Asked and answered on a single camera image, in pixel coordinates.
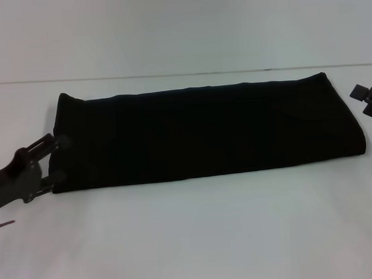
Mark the black shirt with FREE print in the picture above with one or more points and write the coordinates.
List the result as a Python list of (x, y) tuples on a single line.
[(188, 130)]

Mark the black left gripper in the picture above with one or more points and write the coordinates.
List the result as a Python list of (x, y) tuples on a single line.
[(18, 177)]

